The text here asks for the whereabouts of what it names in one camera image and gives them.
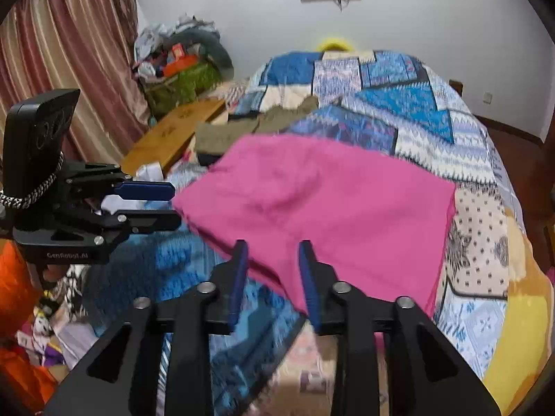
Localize grey plush toy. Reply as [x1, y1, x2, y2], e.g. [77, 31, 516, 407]
[168, 27, 234, 81]

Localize wooden bed post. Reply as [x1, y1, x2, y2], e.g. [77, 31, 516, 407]
[449, 80, 464, 96]

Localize yellow curved headboard pad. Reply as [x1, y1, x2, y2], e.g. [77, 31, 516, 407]
[317, 38, 354, 53]

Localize pink pants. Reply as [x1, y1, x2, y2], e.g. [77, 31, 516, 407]
[173, 134, 455, 311]

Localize left hand holding gripper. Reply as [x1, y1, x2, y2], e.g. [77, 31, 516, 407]
[42, 265, 69, 284]

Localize white wall socket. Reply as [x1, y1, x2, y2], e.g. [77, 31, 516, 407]
[483, 92, 493, 104]

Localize green storage bag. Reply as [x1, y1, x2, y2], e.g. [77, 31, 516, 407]
[140, 62, 221, 118]

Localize wooden bedside board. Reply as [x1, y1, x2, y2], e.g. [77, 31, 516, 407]
[120, 99, 226, 176]

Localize orange box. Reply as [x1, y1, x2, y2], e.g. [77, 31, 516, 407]
[163, 43, 198, 78]

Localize pink striped curtain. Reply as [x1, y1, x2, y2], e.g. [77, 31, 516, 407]
[1, 0, 150, 163]

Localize olive green folded pants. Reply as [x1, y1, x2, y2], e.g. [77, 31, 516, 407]
[195, 96, 319, 156]

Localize blue patchwork bed quilt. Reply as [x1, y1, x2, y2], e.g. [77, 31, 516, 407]
[82, 49, 554, 416]

